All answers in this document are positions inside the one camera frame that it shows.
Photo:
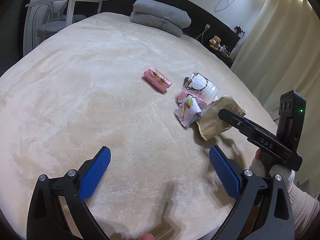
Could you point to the cream plush bed blanket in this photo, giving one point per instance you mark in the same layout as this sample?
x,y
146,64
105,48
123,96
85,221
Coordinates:
x,y
83,89

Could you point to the grey cushioned chair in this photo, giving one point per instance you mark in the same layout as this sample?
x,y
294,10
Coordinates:
x,y
54,19

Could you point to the right hand white glove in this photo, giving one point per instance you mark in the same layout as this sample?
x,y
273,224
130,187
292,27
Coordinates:
x,y
259,169

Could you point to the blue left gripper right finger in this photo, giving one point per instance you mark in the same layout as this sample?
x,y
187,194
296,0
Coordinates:
x,y
228,171

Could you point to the clear plastic wrapper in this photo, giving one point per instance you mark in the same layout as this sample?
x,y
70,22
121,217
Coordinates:
x,y
201,87

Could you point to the brown teddy bear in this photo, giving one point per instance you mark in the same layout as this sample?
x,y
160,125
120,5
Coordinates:
x,y
214,43

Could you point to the cream curtain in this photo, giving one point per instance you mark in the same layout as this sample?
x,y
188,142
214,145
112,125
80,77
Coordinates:
x,y
281,53

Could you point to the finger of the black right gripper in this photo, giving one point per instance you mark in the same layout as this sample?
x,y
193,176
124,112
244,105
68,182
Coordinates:
x,y
240,123

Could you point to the folded grey duvet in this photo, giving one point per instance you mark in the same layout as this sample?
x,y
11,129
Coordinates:
x,y
160,16

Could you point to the white side table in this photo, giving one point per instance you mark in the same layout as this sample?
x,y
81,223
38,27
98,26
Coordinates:
x,y
33,10

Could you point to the colourful snack wrapper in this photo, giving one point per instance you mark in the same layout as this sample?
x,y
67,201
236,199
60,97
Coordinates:
x,y
188,110

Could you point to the white knit sleeve forearm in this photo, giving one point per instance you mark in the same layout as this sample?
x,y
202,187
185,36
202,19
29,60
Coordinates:
x,y
305,210

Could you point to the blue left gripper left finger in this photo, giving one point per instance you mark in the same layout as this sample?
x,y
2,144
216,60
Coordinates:
x,y
92,171

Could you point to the brown paper bag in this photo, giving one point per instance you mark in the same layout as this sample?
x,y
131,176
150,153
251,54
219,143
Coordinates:
x,y
210,125

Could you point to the pink eyelash box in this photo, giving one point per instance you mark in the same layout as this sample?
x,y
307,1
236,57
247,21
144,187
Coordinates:
x,y
157,79

